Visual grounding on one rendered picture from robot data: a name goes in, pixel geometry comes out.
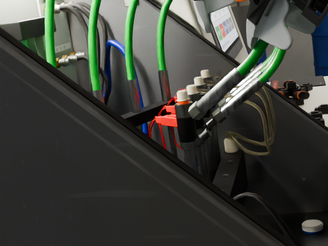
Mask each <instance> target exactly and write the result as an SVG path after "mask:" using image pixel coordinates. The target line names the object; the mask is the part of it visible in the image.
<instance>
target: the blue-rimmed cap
mask: <svg viewBox="0 0 328 246"><path fill-rule="evenodd" d="M323 231H324V227H323V223H322V222H321V221H319V220H306V221H304V222H303V223H302V232H303V233H305V234H319V233H321V232H323Z"/></svg>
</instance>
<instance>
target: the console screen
mask: <svg viewBox="0 0 328 246"><path fill-rule="evenodd" d="M211 34H212V36H213V39H214V41H215V44H216V46H217V47H218V48H220V49H221V50H223V51H224V52H225V53H227V54H228V55H229V56H231V57H232V58H233V59H235V58H236V56H237V55H238V53H239V52H240V50H241V49H242V47H243V44H242V42H241V39H240V36H239V34H238V31H237V28H236V25H235V23H234V20H233V17H232V15H231V12H230V9H229V6H227V7H224V8H222V9H220V10H217V11H215V12H213V13H211Z"/></svg>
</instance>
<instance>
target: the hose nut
mask: <svg viewBox="0 0 328 246"><path fill-rule="evenodd" d="M197 102H198V101H196V102H195V103H194V104H193V105H192V106H190V107H189V110H188V113H189V114H190V115H191V117H192V118H193V119H196V120H200V119H201V118H202V117H203V116H204V115H205V114H206V112H202V111H200V110H199V109H198V107H197Z"/></svg>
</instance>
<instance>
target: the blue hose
mask: <svg viewBox="0 0 328 246"><path fill-rule="evenodd" d="M111 46H114V47H116V48H117V49H119V50H120V51H121V53H122V54H123V56H124V57H125V47H124V46H123V45H122V44H121V43H119V42H118V41H115V40H108V41H107V42H106V48H107V59H106V69H105V73H106V75H107V76H108V79H109V81H110V94H111V87H112V85H111V68H110V51H111ZM134 70H135V68H134ZM135 78H136V79H137V84H138V90H139V96H140V103H141V108H142V107H144V104H143V100H142V95H141V90H140V86H139V82H138V78H137V74H136V70H135ZM109 96H110V95H109ZM142 127H143V133H144V134H146V135H147V136H149V133H148V126H147V123H144V124H142Z"/></svg>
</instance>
